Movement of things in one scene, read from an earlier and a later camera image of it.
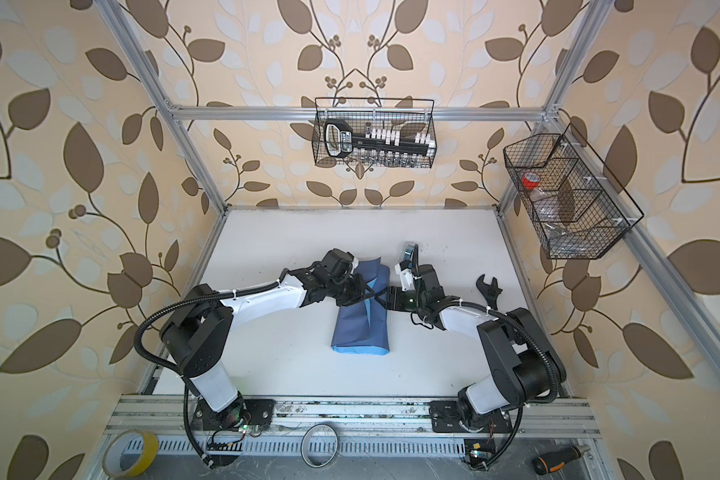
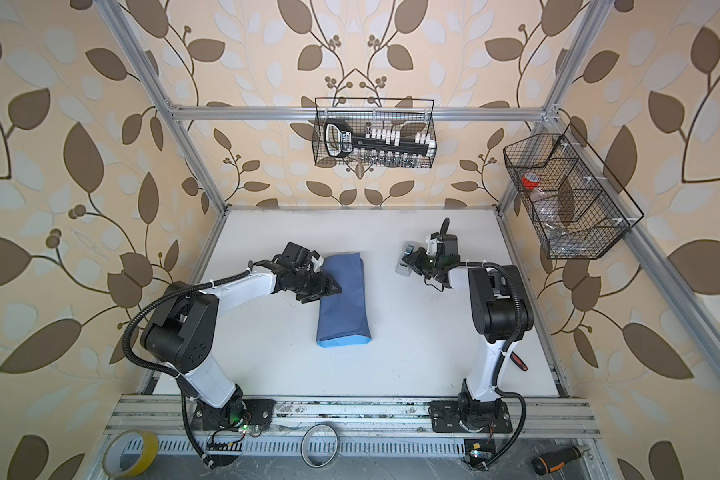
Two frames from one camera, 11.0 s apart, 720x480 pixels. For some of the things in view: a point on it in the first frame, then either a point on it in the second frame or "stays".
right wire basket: (573, 210) stays
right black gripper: (393, 295) -> (416, 261)
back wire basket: (374, 132) stays
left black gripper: (361, 290) -> (321, 289)
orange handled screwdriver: (552, 460) stays
